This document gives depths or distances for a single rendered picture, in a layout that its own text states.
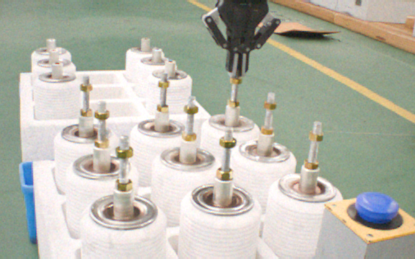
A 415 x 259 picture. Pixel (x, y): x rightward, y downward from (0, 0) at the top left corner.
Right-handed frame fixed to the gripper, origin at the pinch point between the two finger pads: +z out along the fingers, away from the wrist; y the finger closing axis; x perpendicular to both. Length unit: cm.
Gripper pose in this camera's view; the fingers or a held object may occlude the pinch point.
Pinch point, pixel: (237, 63)
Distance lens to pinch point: 83.3
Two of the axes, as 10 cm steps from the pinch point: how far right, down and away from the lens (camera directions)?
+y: 9.5, -0.4, 3.2
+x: -3.2, -3.6, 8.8
